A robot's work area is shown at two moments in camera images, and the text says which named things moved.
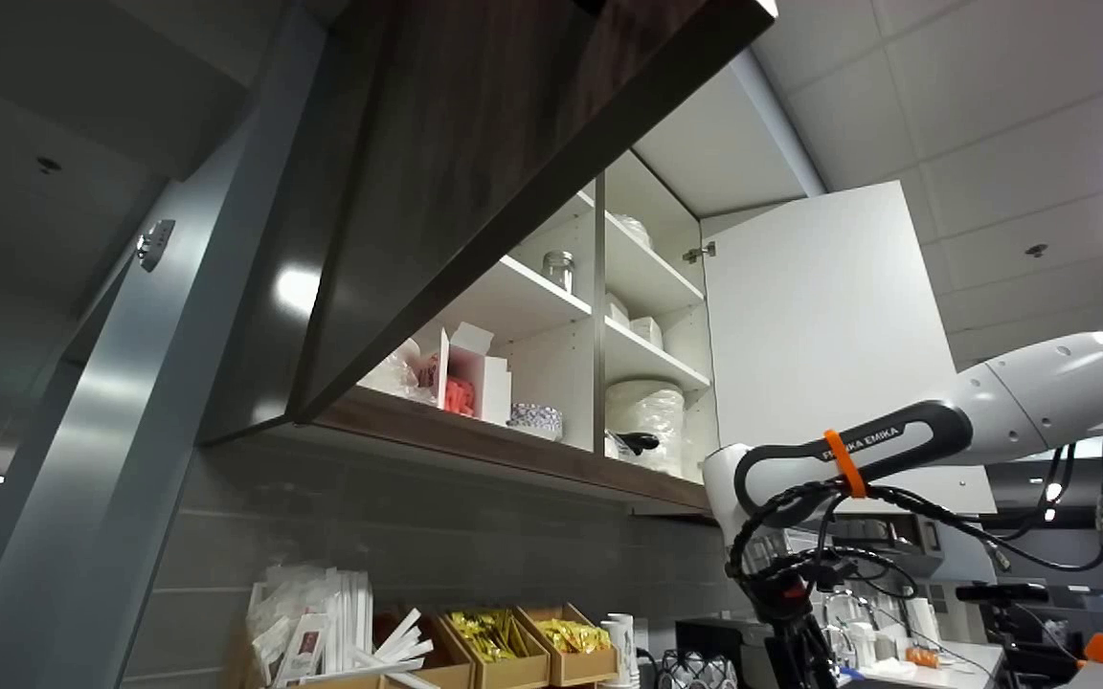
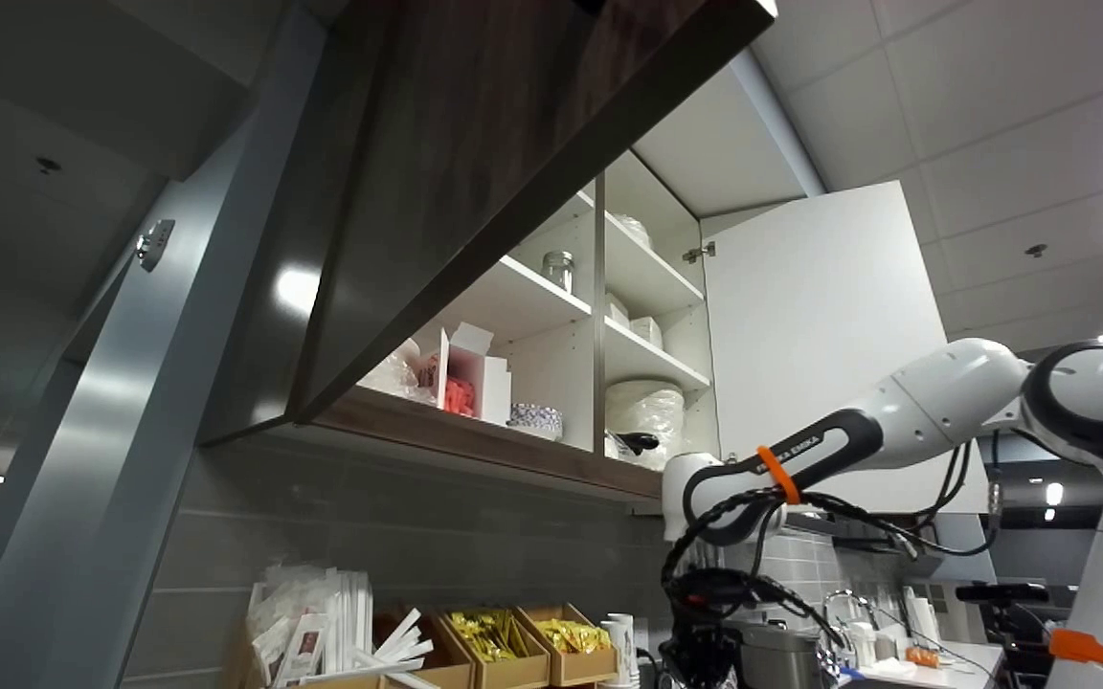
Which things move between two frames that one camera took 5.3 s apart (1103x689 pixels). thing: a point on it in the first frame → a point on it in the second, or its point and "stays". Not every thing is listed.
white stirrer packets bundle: x=316 y=626 stays
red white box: x=470 y=377 stays
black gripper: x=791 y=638 → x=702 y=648
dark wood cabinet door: x=451 y=122 stays
